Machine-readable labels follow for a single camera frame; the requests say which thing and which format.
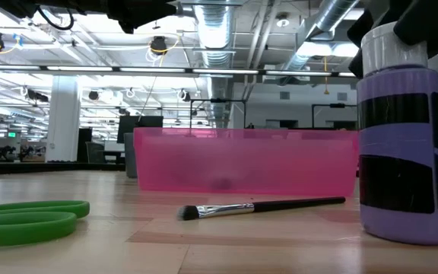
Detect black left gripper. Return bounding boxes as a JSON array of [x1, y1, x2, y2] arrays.
[[106, 0, 178, 34]]

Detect purple paint bottle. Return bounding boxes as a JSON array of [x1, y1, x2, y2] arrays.
[[357, 21, 438, 247]]

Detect long ceiling light strip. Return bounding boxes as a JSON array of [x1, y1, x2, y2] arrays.
[[0, 63, 438, 80]]

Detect black background monitor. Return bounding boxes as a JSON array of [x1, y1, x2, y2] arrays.
[[116, 115, 164, 144]]

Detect white building column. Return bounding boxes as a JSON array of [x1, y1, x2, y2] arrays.
[[46, 75, 81, 163]]

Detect pink translucent plastic bin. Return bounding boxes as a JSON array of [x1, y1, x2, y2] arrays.
[[133, 127, 360, 198]]

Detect grey translucent plastic bin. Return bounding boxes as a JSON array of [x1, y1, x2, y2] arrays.
[[122, 132, 138, 179]]

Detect black brush with silver ferrule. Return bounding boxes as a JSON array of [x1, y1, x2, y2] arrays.
[[176, 196, 347, 221]]

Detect black background rig frame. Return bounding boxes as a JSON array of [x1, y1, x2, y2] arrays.
[[311, 103, 359, 132]]

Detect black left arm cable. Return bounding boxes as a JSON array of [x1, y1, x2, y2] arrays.
[[36, 5, 75, 31]]

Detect green scissors handles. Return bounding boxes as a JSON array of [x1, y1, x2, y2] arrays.
[[0, 199, 90, 249]]

